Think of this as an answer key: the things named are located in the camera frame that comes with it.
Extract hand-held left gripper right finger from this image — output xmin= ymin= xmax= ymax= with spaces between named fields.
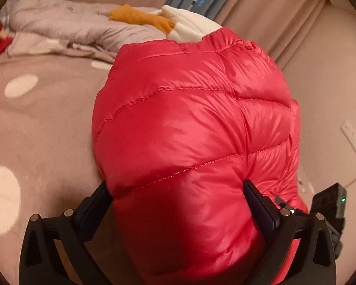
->
xmin=240 ymin=180 xmax=336 ymax=285

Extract grey quilt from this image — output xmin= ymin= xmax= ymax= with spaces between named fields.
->
xmin=6 ymin=0 xmax=167 ymax=63

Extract white wall socket strip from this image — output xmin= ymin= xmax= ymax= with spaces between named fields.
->
xmin=341 ymin=121 xmax=356 ymax=167

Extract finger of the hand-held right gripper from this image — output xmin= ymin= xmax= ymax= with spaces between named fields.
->
xmin=273 ymin=194 xmax=299 ymax=214

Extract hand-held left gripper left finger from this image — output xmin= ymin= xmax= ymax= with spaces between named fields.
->
xmin=19 ymin=181 xmax=119 ymax=285

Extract pink-red hooded down jacket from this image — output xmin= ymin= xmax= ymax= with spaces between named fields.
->
xmin=91 ymin=27 xmax=309 ymax=285

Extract white goose plush toy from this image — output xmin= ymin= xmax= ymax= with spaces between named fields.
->
xmin=109 ymin=4 xmax=221 ymax=42

